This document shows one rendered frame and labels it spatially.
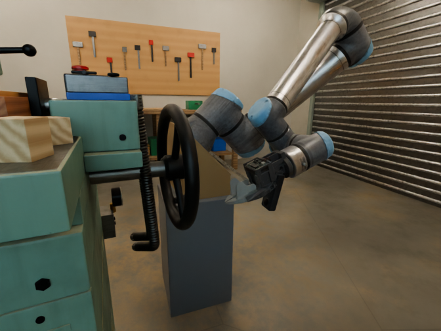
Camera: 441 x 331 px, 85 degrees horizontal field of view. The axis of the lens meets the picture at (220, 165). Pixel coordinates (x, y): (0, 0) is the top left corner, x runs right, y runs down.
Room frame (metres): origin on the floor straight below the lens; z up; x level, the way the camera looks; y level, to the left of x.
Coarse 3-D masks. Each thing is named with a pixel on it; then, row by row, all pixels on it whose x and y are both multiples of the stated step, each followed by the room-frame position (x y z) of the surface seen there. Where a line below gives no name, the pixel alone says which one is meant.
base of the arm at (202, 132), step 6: (192, 114) 1.10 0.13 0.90; (198, 114) 1.06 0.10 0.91; (192, 120) 1.05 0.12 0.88; (198, 120) 1.04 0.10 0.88; (204, 120) 1.04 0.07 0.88; (192, 126) 1.02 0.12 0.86; (198, 126) 1.02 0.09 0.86; (204, 126) 1.03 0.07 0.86; (210, 126) 1.04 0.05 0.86; (198, 132) 1.01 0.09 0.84; (204, 132) 1.02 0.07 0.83; (210, 132) 1.04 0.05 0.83; (216, 132) 1.06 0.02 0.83; (198, 138) 1.00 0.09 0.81; (204, 138) 1.02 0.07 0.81; (210, 138) 1.04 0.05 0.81; (204, 144) 1.01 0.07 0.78; (210, 144) 1.06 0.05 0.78; (210, 150) 1.07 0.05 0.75
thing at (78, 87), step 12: (72, 84) 0.42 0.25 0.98; (84, 84) 0.43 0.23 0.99; (96, 84) 0.44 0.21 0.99; (108, 84) 0.44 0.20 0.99; (120, 84) 0.45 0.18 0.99; (72, 96) 0.42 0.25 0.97; (84, 96) 0.43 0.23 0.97; (96, 96) 0.43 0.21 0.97; (108, 96) 0.44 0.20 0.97; (120, 96) 0.45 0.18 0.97
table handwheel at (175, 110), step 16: (176, 112) 0.49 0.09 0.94; (160, 128) 0.62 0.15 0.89; (176, 128) 0.47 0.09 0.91; (160, 144) 0.65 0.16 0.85; (176, 144) 0.51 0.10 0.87; (192, 144) 0.44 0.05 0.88; (160, 160) 0.65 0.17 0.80; (176, 160) 0.53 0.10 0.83; (192, 160) 0.42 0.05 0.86; (96, 176) 0.46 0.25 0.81; (112, 176) 0.47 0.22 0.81; (128, 176) 0.49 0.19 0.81; (160, 176) 0.52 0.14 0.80; (176, 176) 0.52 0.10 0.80; (192, 176) 0.42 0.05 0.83; (176, 192) 0.51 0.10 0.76; (192, 192) 0.42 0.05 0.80; (176, 208) 0.57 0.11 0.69; (192, 208) 0.42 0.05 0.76; (176, 224) 0.49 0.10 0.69; (192, 224) 0.46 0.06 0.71
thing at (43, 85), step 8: (32, 80) 0.41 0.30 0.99; (40, 80) 0.44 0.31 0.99; (32, 88) 0.41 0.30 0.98; (40, 88) 0.43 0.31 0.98; (32, 96) 0.41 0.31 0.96; (40, 96) 0.42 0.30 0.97; (48, 96) 0.48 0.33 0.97; (32, 104) 0.41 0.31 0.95; (40, 104) 0.41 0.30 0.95; (48, 104) 0.44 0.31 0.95; (32, 112) 0.41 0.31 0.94; (40, 112) 0.41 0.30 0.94; (48, 112) 0.46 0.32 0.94
